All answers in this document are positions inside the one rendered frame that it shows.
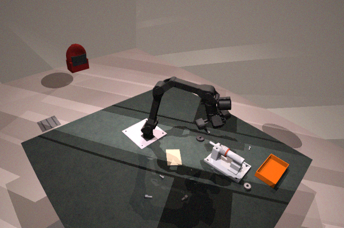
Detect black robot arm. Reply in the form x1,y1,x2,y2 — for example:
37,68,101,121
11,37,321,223
141,76,231,141

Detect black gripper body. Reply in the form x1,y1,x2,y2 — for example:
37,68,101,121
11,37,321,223
195,110,231,130

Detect orange open tray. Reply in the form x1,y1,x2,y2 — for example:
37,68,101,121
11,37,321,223
255,154,289,188

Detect beige flat plate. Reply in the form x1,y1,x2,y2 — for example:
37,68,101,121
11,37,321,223
166,150,182,166

